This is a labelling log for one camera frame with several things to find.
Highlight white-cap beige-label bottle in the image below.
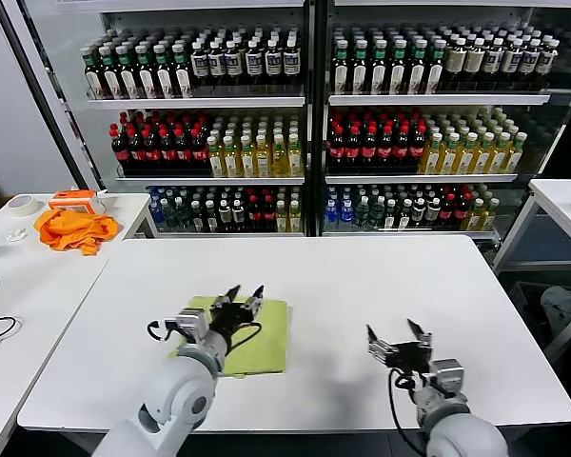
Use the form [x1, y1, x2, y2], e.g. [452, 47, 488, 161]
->
[465, 38, 486, 91]
[446, 38, 466, 91]

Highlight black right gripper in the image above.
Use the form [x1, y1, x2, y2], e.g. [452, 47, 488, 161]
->
[365, 317, 434, 378]

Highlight black slanted pole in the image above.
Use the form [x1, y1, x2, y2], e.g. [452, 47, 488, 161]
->
[0, 0, 95, 191]

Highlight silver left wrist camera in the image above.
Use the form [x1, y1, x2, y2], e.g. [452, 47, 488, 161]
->
[175, 308, 213, 344]

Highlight masking tape roll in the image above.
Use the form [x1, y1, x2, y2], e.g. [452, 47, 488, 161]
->
[7, 193, 44, 218]

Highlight black left camera cable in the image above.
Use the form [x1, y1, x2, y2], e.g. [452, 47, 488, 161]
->
[146, 319, 180, 342]

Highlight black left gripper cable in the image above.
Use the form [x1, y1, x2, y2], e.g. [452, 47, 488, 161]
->
[223, 322, 263, 356]

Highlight orange and white box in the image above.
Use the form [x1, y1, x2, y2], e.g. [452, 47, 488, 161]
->
[48, 189, 107, 217]

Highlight light green t-shirt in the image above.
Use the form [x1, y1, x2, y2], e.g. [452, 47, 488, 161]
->
[166, 295, 294, 380]

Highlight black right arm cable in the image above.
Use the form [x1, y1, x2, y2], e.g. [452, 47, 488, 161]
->
[387, 368, 432, 456]

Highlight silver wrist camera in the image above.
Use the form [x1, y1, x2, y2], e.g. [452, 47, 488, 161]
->
[175, 308, 213, 344]
[427, 359, 465, 399]

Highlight white-cap blue-label dark bottle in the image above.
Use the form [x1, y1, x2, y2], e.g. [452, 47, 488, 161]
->
[189, 40, 207, 89]
[224, 40, 241, 89]
[282, 38, 299, 89]
[502, 38, 523, 91]
[245, 39, 264, 89]
[207, 40, 226, 89]
[484, 38, 504, 91]
[264, 39, 283, 89]
[522, 38, 541, 91]
[538, 38, 561, 91]

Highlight drinks shelf unit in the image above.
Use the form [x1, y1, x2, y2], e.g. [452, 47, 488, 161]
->
[23, 0, 318, 239]
[316, 0, 571, 244]

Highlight small red-cap cola bottle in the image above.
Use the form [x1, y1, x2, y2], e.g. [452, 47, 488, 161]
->
[454, 193, 471, 229]
[261, 189, 276, 231]
[440, 193, 456, 229]
[246, 189, 262, 231]

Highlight grey bag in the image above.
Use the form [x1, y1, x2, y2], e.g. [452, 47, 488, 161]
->
[540, 287, 571, 334]

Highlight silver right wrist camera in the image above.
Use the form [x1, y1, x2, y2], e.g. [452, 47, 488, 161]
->
[427, 359, 465, 399]

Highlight crumpled orange cloth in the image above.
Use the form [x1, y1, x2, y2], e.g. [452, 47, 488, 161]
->
[34, 209, 122, 257]

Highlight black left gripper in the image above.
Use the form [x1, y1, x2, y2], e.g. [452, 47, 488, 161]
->
[208, 284, 266, 343]

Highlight white table grey legs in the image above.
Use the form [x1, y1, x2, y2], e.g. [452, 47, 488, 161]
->
[492, 178, 571, 366]

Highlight thin black table cable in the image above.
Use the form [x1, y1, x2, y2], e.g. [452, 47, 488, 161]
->
[0, 294, 26, 348]

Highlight green-cap dark tea bottle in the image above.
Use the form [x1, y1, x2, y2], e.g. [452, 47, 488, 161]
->
[151, 44, 174, 99]
[170, 44, 193, 99]
[410, 40, 428, 96]
[352, 40, 370, 96]
[115, 44, 138, 99]
[98, 44, 121, 99]
[133, 44, 156, 99]
[427, 40, 447, 96]
[372, 40, 390, 96]
[83, 44, 105, 99]
[332, 40, 351, 96]
[391, 40, 409, 96]

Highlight white side table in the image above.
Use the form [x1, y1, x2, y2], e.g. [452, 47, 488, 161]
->
[0, 192, 152, 457]

